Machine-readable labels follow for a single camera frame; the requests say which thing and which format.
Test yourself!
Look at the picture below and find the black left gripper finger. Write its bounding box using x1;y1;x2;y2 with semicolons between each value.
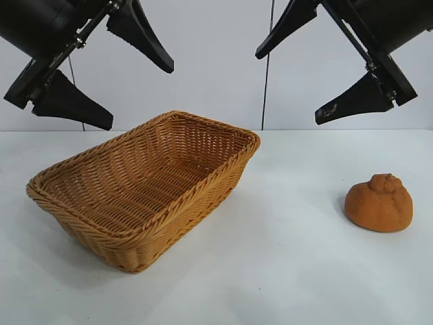
106;0;175;74
31;69;114;131

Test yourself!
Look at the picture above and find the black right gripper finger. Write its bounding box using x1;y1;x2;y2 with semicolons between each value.
314;70;396;127
254;0;321;60

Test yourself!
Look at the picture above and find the brown bread roll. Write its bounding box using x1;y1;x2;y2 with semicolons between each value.
344;173;414;233

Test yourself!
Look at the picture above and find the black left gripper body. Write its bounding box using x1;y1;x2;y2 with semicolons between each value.
0;0;116;110

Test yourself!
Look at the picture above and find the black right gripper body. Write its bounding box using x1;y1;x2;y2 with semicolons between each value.
319;0;433;107

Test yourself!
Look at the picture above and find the tan woven wicker basket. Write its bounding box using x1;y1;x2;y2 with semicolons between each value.
26;110;262;274

